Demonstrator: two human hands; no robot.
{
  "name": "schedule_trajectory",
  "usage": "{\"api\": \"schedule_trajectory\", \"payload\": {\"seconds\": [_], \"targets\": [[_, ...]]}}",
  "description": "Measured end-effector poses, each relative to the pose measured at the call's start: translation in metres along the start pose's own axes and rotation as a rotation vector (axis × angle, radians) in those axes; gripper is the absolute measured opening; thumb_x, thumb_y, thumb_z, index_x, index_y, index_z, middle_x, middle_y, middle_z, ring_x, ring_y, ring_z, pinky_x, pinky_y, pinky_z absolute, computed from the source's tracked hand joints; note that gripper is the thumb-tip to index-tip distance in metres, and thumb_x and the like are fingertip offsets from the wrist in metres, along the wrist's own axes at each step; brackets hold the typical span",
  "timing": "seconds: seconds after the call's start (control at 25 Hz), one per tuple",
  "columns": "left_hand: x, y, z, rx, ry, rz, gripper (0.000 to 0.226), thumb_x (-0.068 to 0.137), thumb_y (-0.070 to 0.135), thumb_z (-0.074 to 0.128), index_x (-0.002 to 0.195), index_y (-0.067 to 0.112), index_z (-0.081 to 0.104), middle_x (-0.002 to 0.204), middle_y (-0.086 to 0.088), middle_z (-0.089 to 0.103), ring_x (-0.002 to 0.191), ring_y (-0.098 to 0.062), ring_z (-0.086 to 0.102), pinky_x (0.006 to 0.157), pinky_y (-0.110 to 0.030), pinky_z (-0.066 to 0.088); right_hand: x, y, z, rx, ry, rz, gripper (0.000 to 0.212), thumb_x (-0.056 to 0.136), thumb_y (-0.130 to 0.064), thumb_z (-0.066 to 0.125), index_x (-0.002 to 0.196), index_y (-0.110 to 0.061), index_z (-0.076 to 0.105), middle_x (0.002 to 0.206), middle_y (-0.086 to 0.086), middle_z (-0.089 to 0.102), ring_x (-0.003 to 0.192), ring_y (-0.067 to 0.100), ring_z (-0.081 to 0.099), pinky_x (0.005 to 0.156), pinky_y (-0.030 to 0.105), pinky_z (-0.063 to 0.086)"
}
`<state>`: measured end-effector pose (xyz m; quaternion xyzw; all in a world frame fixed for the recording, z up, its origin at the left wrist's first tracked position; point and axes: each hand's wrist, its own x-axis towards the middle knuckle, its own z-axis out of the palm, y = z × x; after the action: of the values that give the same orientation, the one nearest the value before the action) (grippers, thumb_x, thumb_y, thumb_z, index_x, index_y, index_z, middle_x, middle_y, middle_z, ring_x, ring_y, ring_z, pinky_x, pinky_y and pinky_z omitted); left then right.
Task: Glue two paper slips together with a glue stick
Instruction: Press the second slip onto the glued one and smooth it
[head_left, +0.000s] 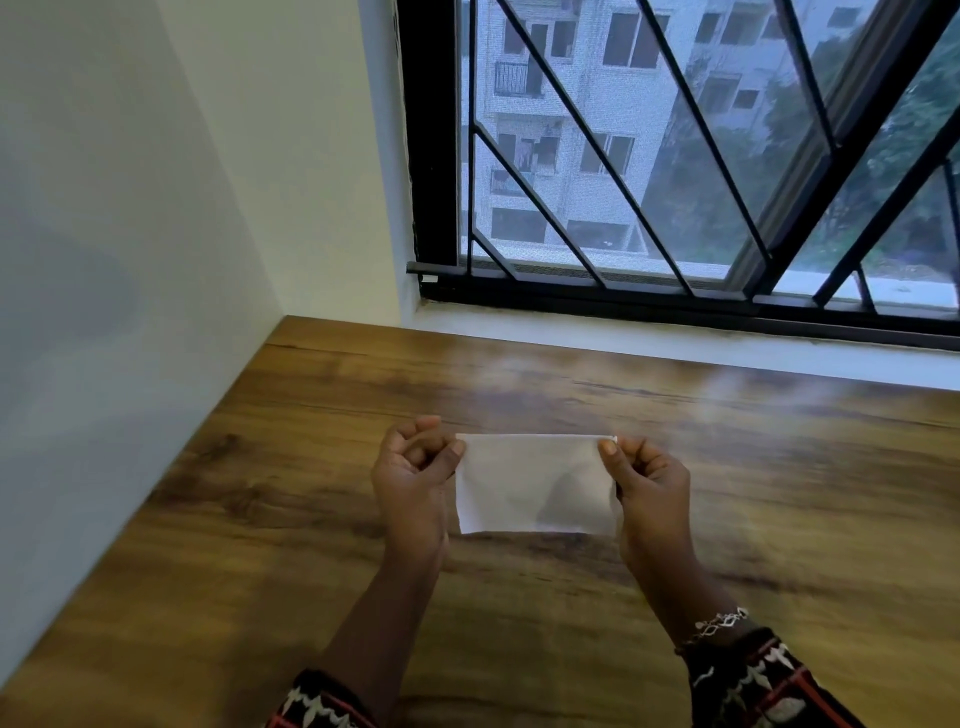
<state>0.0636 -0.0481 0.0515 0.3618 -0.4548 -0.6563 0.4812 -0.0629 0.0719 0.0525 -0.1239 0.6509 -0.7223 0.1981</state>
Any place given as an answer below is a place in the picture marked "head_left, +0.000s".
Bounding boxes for person's right hand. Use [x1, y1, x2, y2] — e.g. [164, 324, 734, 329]
[597, 437, 693, 556]

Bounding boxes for person's left hand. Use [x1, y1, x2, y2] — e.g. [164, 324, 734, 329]
[371, 414, 468, 558]

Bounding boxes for white paper sheet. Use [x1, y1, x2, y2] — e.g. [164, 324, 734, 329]
[454, 432, 624, 537]

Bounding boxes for person's right forearm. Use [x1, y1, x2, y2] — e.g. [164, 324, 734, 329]
[622, 543, 759, 654]

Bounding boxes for person's left forearm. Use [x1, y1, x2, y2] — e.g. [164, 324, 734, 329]
[318, 543, 450, 725]

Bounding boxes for black patterned right sleeve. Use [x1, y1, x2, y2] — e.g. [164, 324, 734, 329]
[684, 628, 867, 728]

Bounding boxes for black patterned sleeve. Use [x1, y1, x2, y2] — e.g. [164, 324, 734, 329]
[266, 669, 376, 728]
[684, 628, 867, 728]

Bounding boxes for black patterned left sleeve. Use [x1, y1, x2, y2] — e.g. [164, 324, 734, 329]
[266, 669, 376, 728]

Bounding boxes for green trees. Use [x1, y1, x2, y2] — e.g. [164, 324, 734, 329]
[645, 0, 960, 275]

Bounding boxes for black metal window grille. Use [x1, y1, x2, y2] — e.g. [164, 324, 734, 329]
[468, 0, 960, 316]

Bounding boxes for grey apartment building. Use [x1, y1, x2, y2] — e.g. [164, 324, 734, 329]
[468, 0, 879, 260]

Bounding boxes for silver chain bracelet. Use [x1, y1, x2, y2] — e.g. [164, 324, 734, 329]
[675, 606, 751, 652]

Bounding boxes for black window frame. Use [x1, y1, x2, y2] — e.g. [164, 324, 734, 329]
[395, 0, 960, 354]

